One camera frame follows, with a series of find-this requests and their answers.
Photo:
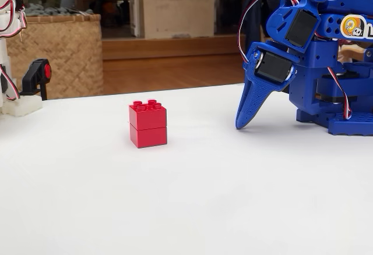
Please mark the red lego bricks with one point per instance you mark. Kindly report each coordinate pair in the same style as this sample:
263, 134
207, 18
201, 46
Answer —
148, 127

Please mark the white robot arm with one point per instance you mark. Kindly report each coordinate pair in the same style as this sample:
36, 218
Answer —
8, 22

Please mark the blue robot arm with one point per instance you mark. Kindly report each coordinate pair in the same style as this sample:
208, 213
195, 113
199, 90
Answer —
306, 92

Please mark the person in dark clothing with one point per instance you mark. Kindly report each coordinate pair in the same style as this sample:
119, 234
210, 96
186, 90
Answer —
256, 13

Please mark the woven wicker planter basket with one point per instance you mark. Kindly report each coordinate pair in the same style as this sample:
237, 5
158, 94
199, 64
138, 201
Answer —
70, 51

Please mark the black clamp with red knob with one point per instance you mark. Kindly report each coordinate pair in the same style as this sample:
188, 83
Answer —
36, 73

